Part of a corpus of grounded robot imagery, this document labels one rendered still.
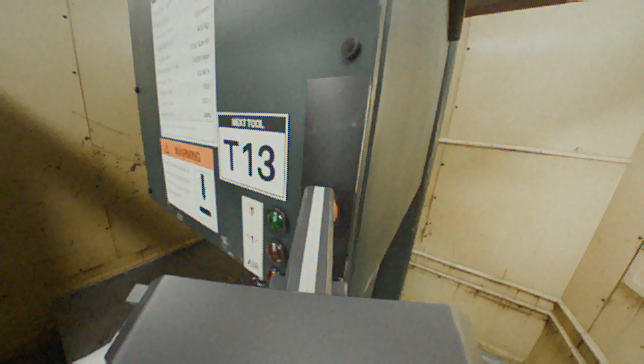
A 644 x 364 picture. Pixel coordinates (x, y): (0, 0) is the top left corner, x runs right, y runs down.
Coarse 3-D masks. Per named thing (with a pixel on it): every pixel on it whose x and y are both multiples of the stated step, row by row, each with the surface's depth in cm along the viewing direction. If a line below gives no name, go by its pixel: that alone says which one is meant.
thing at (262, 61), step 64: (128, 0) 28; (256, 0) 14; (320, 0) 11; (384, 0) 10; (448, 0) 32; (256, 64) 15; (320, 64) 12; (384, 64) 11; (384, 128) 12; (256, 192) 18; (384, 192) 16
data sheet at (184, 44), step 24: (168, 0) 21; (192, 0) 18; (168, 24) 22; (192, 24) 19; (168, 48) 23; (192, 48) 20; (168, 72) 24; (192, 72) 20; (168, 96) 25; (192, 96) 21; (168, 120) 26; (192, 120) 22; (216, 120) 19; (216, 144) 20
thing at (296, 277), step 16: (304, 192) 11; (304, 208) 10; (304, 224) 9; (304, 240) 8; (304, 256) 8; (288, 272) 7; (304, 272) 7; (272, 288) 7; (288, 288) 7; (304, 288) 7
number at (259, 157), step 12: (240, 144) 18; (252, 144) 17; (264, 144) 16; (276, 144) 15; (240, 156) 18; (252, 156) 17; (264, 156) 16; (276, 156) 15; (240, 168) 18; (252, 168) 17; (264, 168) 17; (276, 168) 16; (252, 180) 18; (264, 180) 17; (276, 180) 16
